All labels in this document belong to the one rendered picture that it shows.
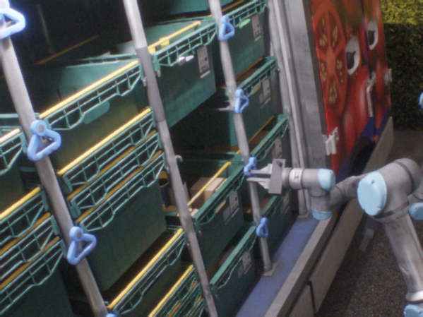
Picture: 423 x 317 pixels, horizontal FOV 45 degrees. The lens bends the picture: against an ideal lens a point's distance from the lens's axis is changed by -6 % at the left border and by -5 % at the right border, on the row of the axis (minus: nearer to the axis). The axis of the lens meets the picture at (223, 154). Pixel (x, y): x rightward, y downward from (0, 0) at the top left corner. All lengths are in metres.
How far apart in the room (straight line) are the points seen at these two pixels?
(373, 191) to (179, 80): 0.68
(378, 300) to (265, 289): 1.01
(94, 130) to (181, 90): 0.42
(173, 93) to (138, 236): 0.45
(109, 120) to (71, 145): 0.15
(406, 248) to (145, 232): 0.77
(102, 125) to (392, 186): 0.84
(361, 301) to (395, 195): 1.54
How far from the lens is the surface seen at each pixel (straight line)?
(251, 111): 2.13
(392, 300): 3.06
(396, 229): 1.62
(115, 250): 1.46
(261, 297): 2.17
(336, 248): 2.74
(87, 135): 1.35
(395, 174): 1.61
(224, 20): 1.85
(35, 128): 1.16
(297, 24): 2.26
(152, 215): 1.58
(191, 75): 1.74
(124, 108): 1.45
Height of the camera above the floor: 2.03
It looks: 24 degrees down
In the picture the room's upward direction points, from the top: 12 degrees counter-clockwise
